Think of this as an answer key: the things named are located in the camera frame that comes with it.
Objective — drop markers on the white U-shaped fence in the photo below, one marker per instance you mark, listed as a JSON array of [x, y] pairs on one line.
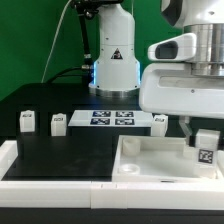
[[99, 195]]

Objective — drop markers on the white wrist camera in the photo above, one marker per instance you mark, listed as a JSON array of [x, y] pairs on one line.
[[180, 48]]

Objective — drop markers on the white tag sheet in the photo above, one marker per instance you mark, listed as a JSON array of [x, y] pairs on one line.
[[111, 118]]

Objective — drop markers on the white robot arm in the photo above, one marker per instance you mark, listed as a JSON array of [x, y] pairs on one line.
[[117, 72]]

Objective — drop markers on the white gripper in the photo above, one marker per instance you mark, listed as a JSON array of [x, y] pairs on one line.
[[170, 88]]

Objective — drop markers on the white square tabletop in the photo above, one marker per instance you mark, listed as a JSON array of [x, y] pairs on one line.
[[157, 159]]

